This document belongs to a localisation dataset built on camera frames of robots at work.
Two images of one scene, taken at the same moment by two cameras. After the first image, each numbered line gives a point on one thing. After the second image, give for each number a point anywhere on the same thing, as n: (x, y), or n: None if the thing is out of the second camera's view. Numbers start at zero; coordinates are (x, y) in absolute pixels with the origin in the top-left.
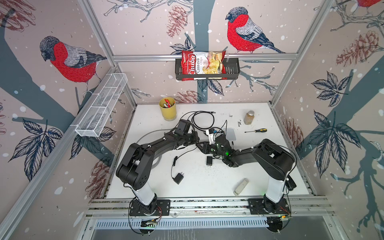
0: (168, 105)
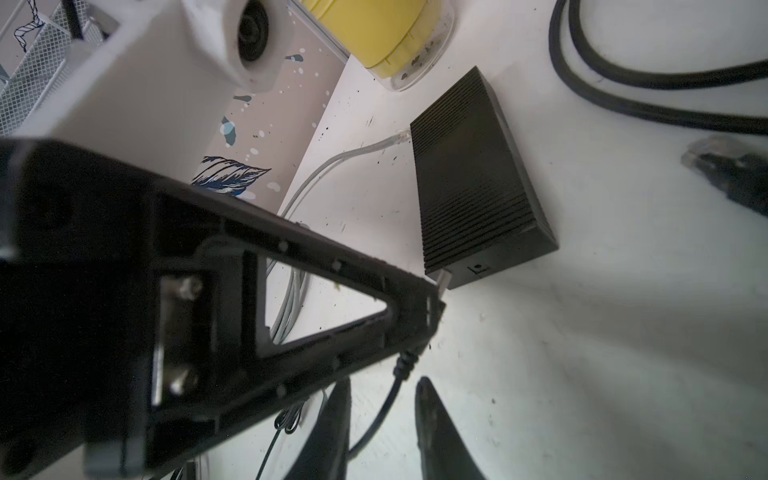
0: (401, 42)
